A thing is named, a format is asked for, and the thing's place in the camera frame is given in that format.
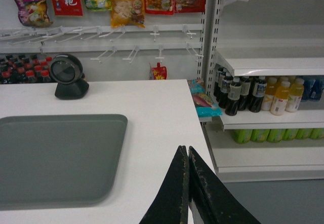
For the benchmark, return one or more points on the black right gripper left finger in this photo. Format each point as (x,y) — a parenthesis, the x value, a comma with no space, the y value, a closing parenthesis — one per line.
(171,202)

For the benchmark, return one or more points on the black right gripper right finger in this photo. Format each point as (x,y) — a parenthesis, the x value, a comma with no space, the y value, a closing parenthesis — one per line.
(210,200)

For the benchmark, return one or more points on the grey rectangular serving tray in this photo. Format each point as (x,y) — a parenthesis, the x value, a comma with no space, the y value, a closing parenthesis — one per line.
(59,161)

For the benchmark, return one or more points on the white checkout table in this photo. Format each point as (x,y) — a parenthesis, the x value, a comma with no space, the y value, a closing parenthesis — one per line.
(161,116)

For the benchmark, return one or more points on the green drink bottles row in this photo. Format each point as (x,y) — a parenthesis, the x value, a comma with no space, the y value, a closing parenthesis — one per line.
(276,135)

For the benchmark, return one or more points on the blue snack packet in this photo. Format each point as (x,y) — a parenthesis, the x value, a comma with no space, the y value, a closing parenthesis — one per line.
(204,105)

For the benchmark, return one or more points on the dark soy bottle front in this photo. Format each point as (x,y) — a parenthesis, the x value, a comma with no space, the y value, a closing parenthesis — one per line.
(232,101)

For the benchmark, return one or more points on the yellow juice bottle front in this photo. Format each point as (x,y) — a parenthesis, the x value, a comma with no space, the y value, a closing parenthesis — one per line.
(280,99)

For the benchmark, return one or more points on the yellow juice bottle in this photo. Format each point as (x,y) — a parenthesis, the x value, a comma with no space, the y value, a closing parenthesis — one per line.
(280,99)
(295,95)

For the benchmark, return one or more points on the red spout pouch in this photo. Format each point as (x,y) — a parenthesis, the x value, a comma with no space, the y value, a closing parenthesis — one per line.
(158,72)

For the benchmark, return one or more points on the yellow juice bottle right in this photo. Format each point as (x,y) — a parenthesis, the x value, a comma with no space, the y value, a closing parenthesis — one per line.
(295,95)

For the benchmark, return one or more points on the blue drink bottles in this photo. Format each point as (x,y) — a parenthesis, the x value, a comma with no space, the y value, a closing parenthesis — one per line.
(313,88)

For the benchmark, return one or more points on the white drink shelf unit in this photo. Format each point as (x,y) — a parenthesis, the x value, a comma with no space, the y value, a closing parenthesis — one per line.
(266,38)

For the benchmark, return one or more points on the black barcode scanner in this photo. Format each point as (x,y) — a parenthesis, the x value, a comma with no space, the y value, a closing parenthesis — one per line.
(67,71)

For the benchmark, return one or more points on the cola bottles red caps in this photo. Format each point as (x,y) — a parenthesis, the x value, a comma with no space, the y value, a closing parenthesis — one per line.
(25,69)

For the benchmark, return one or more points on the white peg hook rack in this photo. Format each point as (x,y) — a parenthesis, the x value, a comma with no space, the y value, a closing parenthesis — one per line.
(102,40)

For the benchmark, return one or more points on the orange snack bag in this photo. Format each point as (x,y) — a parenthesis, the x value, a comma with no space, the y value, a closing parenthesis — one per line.
(125,12)

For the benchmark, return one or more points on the purple snack bag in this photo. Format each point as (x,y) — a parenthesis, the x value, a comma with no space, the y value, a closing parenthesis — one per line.
(33,13)

